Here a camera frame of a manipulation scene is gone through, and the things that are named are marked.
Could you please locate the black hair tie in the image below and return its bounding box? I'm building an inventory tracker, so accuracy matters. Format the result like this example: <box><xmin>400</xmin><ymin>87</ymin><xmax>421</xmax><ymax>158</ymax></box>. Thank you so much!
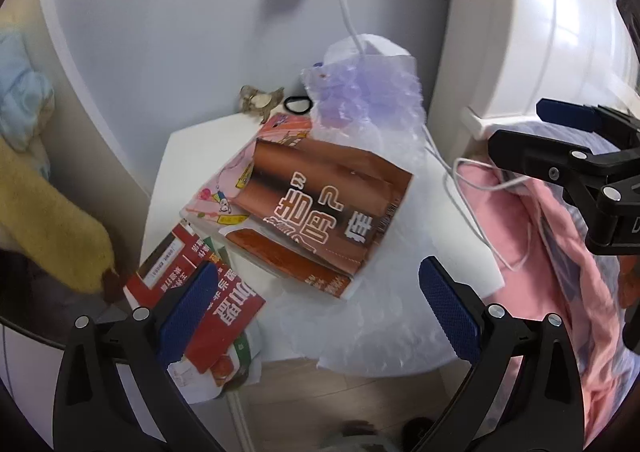
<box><xmin>283</xmin><ymin>95</ymin><xmax>315</xmax><ymax>115</ymax></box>

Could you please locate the pink cartoon snack bag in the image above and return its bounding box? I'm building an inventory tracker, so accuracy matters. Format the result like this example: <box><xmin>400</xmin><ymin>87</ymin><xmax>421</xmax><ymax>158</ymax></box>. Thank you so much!
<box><xmin>180</xmin><ymin>112</ymin><xmax>313</xmax><ymax>227</ymax></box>

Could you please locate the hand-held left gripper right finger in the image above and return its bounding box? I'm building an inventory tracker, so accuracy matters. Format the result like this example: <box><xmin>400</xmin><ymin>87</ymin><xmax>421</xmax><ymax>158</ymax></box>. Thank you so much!
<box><xmin>415</xmin><ymin>256</ymin><xmax>586</xmax><ymax>452</ymax></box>

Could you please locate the brown snack bag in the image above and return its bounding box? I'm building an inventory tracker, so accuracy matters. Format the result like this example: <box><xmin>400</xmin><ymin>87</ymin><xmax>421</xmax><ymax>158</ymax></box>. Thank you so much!
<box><xmin>220</xmin><ymin>137</ymin><xmax>416</xmax><ymax>300</ymax></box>

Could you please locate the small brown figurine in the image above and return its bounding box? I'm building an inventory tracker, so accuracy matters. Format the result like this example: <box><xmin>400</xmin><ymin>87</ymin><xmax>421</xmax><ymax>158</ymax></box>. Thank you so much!
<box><xmin>239</xmin><ymin>85</ymin><xmax>285</xmax><ymax>123</ymax></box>

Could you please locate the red and white paper bag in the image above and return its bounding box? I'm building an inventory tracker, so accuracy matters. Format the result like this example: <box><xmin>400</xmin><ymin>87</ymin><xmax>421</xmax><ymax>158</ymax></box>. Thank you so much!
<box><xmin>122</xmin><ymin>222</ymin><xmax>266</xmax><ymax>403</ymax></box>

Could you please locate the light blue cloth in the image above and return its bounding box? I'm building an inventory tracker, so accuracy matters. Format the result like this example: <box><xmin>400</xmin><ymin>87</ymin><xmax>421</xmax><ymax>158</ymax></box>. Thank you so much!
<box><xmin>0</xmin><ymin>29</ymin><xmax>56</xmax><ymax>153</ymax></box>

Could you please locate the white nightstand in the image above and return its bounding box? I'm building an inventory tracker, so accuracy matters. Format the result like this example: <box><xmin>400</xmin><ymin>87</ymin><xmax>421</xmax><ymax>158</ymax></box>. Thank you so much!
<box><xmin>140</xmin><ymin>112</ymin><xmax>506</xmax><ymax>452</ymax></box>

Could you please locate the white charging cable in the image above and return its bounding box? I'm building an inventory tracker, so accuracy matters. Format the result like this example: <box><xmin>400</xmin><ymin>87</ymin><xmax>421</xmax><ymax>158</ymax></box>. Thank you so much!
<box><xmin>307</xmin><ymin>0</ymin><xmax>533</xmax><ymax>275</ymax></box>

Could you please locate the clear bubble wrap bag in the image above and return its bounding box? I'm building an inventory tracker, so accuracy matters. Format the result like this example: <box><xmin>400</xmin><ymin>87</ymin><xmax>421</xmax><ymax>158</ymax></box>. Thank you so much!
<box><xmin>277</xmin><ymin>34</ymin><xmax>481</xmax><ymax>378</ymax></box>

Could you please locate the yellow plush toy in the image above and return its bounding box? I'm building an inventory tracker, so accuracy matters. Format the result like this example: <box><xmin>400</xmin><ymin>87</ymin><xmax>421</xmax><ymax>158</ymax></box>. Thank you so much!
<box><xmin>0</xmin><ymin>137</ymin><xmax>121</xmax><ymax>305</ymax></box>

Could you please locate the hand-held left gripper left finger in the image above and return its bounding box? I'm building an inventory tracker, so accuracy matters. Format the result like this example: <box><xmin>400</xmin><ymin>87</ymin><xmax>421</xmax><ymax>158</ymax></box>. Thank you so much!
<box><xmin>52</xmin><ymin>261</ymin><xmax>226</xmax><ymax>452</ymax></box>

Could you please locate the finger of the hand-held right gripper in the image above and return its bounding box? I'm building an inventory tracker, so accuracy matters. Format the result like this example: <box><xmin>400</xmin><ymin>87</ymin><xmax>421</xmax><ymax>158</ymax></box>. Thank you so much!
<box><xmin>487</xmin><ymin>128</ymin><xmax>640</xmax><ymax>205</ymax></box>
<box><xmin>536</xmin><ymin>99</ymin><xmax>640</xmax><ymax>149</ymax></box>

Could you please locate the white headboard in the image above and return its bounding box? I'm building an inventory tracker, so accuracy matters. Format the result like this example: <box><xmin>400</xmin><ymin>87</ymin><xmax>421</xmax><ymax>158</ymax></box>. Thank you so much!
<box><xmin>430</xmin><ymin>0</ymin><xmax>640</xmax><ymax>143</ymax></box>

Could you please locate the pink floral blanket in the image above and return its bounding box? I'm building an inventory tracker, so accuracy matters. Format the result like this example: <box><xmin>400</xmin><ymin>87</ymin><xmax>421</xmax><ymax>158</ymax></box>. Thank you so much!
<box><xmin>457</xmin><ymin>114</ymin><xmax>640</xmax><ymax>443</ymax></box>

